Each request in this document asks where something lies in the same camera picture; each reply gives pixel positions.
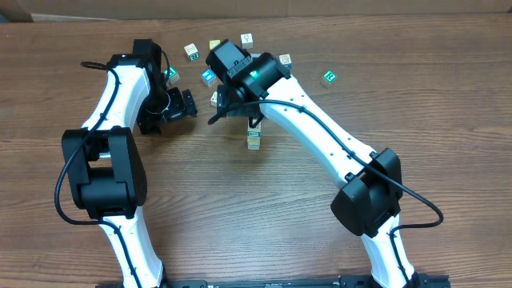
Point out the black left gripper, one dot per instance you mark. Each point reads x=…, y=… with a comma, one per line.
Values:
x=147, y=118

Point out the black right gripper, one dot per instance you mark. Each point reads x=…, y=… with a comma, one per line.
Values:
x=230, y=108

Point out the wooden block green side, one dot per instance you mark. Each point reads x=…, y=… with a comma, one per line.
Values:
x=254, y=131

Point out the blue X letter block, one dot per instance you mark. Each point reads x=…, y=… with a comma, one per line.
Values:
x=253, y=141

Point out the blue H letter block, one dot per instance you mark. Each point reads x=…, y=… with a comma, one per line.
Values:
x=252, y=146

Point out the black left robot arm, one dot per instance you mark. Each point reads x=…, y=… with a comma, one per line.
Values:
x=102, y=163

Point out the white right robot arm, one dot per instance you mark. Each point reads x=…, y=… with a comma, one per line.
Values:
x=369, y=182

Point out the wooden O block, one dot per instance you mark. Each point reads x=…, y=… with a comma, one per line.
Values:
x=214, y=99

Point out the green E letter block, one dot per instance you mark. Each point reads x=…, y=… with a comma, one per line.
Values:
x=171, y=76

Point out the blue F letter block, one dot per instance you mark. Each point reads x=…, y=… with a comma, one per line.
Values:
x=208, y=77

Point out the dark green R block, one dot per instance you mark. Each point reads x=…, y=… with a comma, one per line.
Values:
x=192, y=52

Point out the yellow top wooden block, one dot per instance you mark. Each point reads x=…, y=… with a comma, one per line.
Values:
x=214, y=43

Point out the blue side wooden block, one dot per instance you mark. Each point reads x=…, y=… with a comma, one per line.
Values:
x=285, y=60

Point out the plain wooden block far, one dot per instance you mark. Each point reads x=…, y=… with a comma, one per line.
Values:
x=247, y=41

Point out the green R block right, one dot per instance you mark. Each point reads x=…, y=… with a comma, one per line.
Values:
x=328, y=78

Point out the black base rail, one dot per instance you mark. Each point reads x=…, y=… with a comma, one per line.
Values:
x=419, y=280

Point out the cardboard back wall panel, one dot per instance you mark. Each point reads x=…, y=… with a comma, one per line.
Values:
x=24, y=10

